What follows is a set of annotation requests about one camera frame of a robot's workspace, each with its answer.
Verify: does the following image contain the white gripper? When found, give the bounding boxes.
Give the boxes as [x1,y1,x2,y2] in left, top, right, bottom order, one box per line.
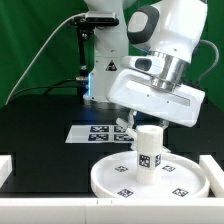
[107,69,205,129]

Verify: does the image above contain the white cross-shaped table base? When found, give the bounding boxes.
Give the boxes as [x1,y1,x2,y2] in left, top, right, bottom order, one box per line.
[116,118,171,153]

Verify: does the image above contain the white round table top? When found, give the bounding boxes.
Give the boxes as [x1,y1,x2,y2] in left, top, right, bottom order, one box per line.
[91,151,210,199]

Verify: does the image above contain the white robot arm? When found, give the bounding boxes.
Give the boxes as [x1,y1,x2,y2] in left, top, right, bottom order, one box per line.
[84,0,208,129]

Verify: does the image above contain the white sheet with markers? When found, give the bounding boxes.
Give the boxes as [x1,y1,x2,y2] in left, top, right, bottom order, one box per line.
[65,125,133,144]

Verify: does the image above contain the white right rail block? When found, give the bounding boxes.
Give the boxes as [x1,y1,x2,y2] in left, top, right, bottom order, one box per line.
[199,155,224,198]

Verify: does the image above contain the white rail block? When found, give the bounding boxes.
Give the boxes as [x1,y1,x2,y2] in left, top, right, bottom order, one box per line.
[199,155,224,198]
[0,155,12,188]

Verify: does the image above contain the white front rail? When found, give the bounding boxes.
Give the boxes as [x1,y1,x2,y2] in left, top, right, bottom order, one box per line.
[0,198,224,224]

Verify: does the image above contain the black cable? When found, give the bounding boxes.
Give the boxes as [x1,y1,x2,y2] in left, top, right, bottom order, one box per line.
[6,78,88,104]

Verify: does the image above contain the black camera on stand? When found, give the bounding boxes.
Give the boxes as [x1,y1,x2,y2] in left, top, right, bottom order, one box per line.
[68,11,120,81]

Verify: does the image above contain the white cable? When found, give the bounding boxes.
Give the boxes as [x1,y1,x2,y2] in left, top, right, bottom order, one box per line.
[5,13,87,105]

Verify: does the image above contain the white left rail block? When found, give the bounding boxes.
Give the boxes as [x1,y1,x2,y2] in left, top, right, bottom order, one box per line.
[0,155,12,188]

